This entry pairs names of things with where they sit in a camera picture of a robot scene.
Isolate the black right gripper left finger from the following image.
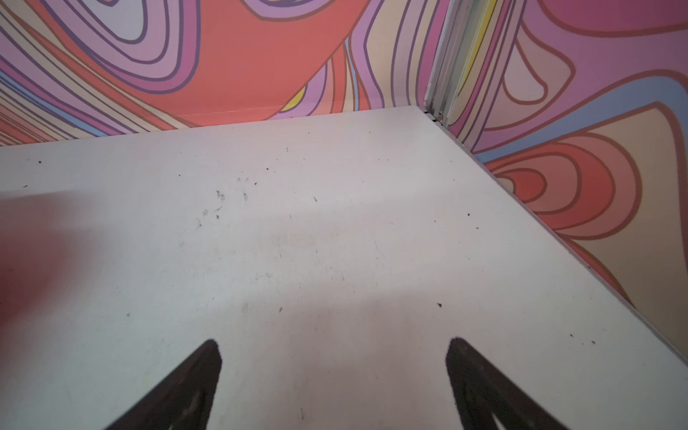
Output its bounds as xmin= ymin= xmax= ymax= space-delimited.
xmin=109 ymin=340 xmax=222 ymax=430

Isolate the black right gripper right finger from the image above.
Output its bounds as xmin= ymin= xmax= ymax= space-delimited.
xmin=445 ymin=338 xmax=565 ymax=430

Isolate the aluminium frame post back right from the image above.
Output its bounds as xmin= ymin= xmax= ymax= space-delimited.
xmin=423 ymin=0 xmax=496 ymax=126

